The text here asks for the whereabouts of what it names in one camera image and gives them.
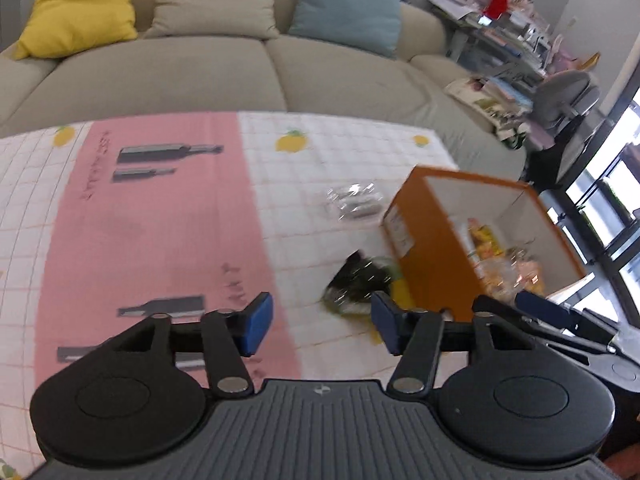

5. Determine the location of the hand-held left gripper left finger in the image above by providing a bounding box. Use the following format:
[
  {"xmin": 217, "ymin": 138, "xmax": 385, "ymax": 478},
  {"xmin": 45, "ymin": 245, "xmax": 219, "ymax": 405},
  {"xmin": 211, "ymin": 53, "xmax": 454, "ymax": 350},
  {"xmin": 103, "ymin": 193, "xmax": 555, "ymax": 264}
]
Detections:
[{"xmin": 95, "ymin": 291, "xmax": 275, "ymax": 395}]

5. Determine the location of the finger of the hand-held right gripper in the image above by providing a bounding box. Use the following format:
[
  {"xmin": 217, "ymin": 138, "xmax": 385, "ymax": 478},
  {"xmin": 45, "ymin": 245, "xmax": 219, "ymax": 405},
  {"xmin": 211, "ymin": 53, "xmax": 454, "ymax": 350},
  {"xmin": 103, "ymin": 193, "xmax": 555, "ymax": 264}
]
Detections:
[
  {"xmin": 515, "ymin": 291, "xmax": 623, "ymax": 348},
  {"xmin": 472, "ymin": 295, "xmax": 618, "ymax": 361}
]

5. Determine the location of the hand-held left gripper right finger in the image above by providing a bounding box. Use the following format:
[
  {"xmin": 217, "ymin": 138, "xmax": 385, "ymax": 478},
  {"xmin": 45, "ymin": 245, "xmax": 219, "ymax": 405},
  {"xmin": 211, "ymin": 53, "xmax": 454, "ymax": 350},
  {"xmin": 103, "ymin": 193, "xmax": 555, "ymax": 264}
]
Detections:
[{"xmin": 370, "ymin": 291, "xmax": 546, "ymax": 395}]

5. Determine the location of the clear bag of dried chips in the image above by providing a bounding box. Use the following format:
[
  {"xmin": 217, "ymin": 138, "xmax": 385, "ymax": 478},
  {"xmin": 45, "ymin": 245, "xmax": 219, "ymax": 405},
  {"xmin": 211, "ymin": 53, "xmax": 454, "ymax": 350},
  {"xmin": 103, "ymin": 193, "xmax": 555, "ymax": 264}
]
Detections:
[{"xmin": 480, "ymin": 245, "xmax": 546, "ymax": 302}]

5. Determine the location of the dark green seaweed packet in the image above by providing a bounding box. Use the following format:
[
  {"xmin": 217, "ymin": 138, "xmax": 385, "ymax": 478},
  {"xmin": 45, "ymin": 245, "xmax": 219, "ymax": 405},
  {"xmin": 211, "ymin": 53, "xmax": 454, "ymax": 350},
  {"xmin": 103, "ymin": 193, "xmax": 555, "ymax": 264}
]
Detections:
[{"xmin": 320, "ymin": 250, "xmax": 401, "ymax": 318}]

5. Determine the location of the orange cardboard box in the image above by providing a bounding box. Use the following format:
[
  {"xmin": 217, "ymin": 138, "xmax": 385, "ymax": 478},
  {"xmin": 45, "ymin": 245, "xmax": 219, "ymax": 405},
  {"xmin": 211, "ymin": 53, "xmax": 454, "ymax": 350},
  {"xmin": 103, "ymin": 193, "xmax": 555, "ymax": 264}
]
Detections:
[{"xmin": 381, "ymin": 165, "xmax": 588, "ymax": 323}]

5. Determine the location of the yellow waffle snack bag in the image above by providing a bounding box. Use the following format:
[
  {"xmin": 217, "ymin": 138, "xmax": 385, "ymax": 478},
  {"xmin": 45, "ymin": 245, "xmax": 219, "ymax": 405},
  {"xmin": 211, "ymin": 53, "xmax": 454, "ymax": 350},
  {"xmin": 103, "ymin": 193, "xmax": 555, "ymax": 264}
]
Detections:
[{"xmin": 467, "ymin": 217, "xmax": 506, "ymax": 262}]

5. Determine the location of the clear bag of white balls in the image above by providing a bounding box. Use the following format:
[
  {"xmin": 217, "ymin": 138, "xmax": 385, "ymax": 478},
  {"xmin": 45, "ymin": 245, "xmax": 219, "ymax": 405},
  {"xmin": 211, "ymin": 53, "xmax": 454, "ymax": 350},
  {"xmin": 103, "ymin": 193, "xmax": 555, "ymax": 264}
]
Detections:
[{"xmin": 324, "ymin": 182, "xmax": 385, "ymax": 222}]

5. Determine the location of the pink white printed tablecloth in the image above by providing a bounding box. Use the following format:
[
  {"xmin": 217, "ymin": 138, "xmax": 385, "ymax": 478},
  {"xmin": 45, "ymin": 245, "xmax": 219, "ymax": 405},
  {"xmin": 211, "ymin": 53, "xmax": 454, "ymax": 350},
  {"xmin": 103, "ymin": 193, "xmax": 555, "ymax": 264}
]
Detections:
[{"xmin": 0, "ymin": 110, "xmax": 596, "ymax": 480}]

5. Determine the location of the dark-framed window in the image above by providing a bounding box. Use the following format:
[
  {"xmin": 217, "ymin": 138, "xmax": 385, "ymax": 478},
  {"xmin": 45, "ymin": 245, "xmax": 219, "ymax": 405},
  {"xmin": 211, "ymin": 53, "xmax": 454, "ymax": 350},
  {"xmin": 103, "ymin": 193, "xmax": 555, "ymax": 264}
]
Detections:
[{"xmin": 565, "ymin": 85, "xmax": 640, "ymax": 321}]

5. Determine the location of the stack of magazines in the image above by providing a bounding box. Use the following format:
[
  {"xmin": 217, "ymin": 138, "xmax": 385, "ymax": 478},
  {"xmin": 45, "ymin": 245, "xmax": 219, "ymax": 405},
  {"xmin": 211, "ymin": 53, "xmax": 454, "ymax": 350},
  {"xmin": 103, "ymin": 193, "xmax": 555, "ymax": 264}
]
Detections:
[{"xmin": 445, "ymin": 75, "xmax": 536, "ymax": 148}]

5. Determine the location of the grey office chair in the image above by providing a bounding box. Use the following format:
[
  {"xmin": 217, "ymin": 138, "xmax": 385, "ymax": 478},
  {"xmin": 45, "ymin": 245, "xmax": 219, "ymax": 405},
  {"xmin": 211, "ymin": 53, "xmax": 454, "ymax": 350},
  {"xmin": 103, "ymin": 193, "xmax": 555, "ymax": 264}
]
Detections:
[{"xmin": 530, "ymin": 70, "xmax": 603, "ymax": 151}]

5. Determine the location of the beige sofa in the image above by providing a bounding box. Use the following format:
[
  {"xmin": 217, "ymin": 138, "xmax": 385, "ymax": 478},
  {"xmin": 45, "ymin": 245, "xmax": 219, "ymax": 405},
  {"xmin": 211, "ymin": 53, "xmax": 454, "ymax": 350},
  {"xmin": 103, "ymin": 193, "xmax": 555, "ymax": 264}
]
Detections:
[{"xmin": 0, "ymin": 0, "xmax": 528, "ymax": 181}]

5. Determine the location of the white desk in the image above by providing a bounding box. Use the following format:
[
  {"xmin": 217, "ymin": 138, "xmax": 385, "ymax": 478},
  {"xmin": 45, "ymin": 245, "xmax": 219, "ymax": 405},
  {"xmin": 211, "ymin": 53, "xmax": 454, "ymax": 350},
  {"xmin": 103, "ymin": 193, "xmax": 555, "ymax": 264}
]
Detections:
[{"xmin": 447, "ymin": 25, "xmax": 551, "ymax": 78}]

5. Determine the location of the cluttered desk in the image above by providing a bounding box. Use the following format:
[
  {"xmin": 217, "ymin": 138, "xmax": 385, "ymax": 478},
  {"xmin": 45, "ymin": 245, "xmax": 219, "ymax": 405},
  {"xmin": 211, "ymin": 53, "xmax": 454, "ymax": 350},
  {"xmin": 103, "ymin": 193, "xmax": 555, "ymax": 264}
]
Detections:
[{"xmin": 427, "ymin": 0, "xmax": 553, "ymax": 63}]

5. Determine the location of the light blue pillow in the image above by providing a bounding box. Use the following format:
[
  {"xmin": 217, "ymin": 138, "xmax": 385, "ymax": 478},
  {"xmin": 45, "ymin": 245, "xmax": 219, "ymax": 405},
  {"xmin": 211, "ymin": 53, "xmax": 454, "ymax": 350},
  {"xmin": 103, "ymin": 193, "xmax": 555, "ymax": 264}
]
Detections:
[{"xmin": 287, "ymin": 0, "xmax": 403, "ymax": 58}]

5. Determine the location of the beige pillow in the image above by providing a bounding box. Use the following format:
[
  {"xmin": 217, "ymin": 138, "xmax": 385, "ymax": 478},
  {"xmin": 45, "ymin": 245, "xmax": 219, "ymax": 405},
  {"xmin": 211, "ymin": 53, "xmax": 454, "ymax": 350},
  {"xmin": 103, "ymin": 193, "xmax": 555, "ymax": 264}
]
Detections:
[{"xmin": 142, "ymin": 0, "xmax": 281, "ymax": 41}]

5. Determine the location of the yellow pillow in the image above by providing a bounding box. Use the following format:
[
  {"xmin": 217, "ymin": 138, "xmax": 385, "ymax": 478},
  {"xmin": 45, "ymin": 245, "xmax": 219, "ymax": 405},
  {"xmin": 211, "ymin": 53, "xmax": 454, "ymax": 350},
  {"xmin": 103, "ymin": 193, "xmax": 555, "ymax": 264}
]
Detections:
[{"xmin": 12, "ymin": 0, "xmax": 138, "ymax": 61}]

